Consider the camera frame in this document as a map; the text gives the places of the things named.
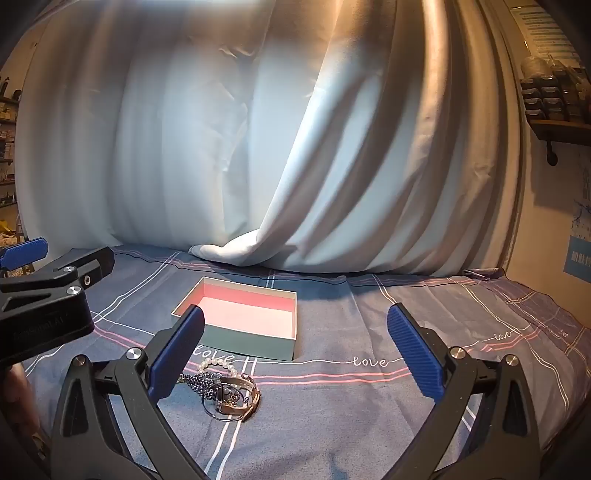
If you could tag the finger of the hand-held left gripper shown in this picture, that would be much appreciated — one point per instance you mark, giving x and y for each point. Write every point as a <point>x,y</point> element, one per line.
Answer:
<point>90,263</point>
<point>25,251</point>

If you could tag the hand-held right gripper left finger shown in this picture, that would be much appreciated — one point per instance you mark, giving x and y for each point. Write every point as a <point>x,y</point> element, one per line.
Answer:
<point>178,355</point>

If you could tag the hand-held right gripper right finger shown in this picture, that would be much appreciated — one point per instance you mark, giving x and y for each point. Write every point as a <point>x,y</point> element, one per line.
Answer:
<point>415,355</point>

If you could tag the thin metal bangle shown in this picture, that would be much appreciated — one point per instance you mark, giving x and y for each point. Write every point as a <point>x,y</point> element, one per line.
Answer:
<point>213,417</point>

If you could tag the teal box with pink inside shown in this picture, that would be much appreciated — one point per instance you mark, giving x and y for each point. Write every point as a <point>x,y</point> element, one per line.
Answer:
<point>249,344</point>

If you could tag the person's left forearm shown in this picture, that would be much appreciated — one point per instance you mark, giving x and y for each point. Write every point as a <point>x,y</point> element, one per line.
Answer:
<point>16,392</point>

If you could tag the blue printed bed sheet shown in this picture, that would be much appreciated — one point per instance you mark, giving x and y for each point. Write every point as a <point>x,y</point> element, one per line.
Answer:
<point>346,415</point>

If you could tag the cluttered storage shelf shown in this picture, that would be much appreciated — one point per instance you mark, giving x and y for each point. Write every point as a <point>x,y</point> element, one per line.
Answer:
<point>8,138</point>

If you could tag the light blue curtain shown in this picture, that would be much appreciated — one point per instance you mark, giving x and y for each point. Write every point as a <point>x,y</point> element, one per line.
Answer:
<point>184,138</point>

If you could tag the white paper notice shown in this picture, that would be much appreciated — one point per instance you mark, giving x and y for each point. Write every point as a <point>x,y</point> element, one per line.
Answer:
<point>549,27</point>

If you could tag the blue wall poster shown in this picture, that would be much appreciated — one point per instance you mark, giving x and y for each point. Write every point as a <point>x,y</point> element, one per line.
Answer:
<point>577,254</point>

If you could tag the wooden wall shelf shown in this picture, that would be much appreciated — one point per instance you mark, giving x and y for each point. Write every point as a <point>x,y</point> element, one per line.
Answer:
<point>563,125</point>

